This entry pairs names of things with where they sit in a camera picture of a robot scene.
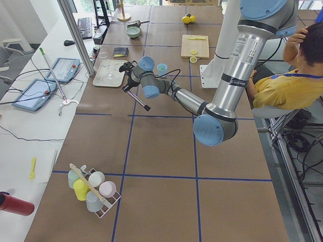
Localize black computer mouse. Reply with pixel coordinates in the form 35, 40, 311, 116
63, 40, 75, 46

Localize metal ice scoop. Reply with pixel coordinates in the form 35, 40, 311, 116
127, 20, 150, 28

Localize near teach pendant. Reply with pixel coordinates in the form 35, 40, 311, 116
12, 79, 57, 111

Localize silver metal muddler rod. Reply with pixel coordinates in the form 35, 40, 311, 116
126, 91, 151, 111

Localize beige serving tray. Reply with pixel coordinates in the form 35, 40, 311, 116
93, 59, 126, 88

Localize whole yellow lemons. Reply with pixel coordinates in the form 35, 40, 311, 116
182, 14, 196, 24

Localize aluminium frame post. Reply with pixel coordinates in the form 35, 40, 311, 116
57, 0, 95, 77

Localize lemon half on table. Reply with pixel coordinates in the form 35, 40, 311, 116
189, 56, 200, 63

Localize red water bottle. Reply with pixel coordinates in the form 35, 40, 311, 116
1, 192, 35, 216

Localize yellow cup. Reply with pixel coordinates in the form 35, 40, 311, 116
73, 178, 90, 201

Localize clear wine glass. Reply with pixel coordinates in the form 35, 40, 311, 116
98, 52, 113, 79

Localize grey blue cup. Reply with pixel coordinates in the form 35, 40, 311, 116
86, 191, 103, 212

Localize grey office chair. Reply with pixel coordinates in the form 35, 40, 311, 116
1, 38, 34, 99

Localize mint green cup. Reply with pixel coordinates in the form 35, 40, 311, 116
68, 169, 79, 189

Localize teach pendant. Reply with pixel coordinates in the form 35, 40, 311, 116
51, 57, 80, 84
12, 79, 57, 111

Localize green bowl with ice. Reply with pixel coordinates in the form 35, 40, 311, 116
126, 26, 141, 39

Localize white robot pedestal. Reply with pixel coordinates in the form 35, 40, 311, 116
200, 0, 241, 88

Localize wooden mug tree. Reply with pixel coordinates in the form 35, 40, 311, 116
117, 0, 131, 22

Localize person in yellow shirt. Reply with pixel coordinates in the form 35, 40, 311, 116
246, 22, 322, 110

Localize light blue cup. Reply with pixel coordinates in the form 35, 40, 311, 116
157, 63, 168, 78

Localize yellow plastic knife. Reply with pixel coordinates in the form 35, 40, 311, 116
186, 37, 206, 40

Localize dark folded cloth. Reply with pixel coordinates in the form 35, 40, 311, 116
113, 47, 129, 57

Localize yellow plastic spoon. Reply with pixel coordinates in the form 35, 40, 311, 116
29, 157, 36, 180

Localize wooden cutting board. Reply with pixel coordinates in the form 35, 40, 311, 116
181, 34, 209, 59

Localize white cup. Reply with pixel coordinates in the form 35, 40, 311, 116
88, 171, 105, 188

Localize white cup rack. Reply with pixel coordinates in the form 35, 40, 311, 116
69, 163, 121, 218

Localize far teach pendant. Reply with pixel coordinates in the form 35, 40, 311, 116
51, 57, 80, 84

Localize black keyboard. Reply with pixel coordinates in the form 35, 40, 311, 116
77, 17, 92, 39

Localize pink cup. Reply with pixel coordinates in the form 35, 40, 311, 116
99, 181, 117, 198

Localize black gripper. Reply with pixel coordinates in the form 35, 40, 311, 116
119, 60, 140, 92

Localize white notebook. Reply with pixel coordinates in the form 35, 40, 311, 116
35, 149, 58, 184

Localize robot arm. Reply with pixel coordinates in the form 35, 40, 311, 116
119, 1, 298, 146

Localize reacher grabber stick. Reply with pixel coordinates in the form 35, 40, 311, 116
40, 48, 79, 116

